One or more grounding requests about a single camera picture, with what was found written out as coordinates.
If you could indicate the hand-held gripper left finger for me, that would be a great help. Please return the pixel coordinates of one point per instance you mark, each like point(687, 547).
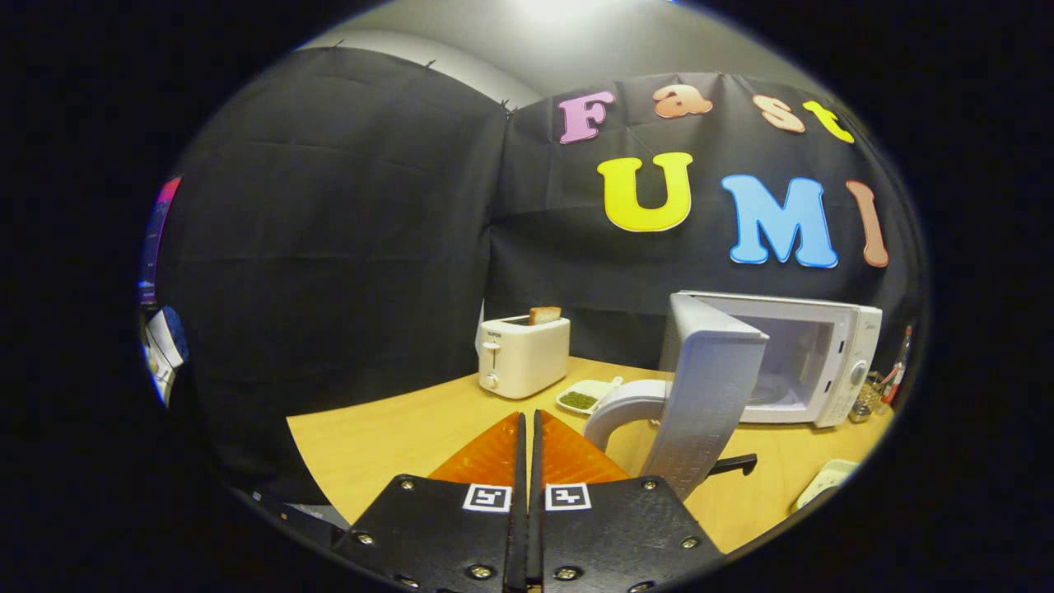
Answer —
point(517, 560)

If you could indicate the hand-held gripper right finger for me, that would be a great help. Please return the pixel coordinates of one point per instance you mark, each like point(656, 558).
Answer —
point(539, 560)

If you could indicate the white microwave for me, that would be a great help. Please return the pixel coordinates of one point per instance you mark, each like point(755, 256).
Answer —
point(840, 362)

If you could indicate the white dish of beans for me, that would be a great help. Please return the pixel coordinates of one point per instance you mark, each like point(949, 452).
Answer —
point(580, 401)

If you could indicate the white toaster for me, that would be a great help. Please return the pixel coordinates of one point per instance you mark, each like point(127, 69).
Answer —
point(527, 358)

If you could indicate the toast slice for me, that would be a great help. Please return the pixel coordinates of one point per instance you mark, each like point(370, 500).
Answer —
point(545, 315)

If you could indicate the cream rectangular plate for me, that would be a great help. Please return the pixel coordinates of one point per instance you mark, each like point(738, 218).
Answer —
point(827, 479)

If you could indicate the black backdrop cloth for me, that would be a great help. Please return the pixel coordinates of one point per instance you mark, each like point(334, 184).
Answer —
point(329, 247)

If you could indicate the clear plastic water bottle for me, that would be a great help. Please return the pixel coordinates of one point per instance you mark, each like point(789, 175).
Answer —
point(903, 366)

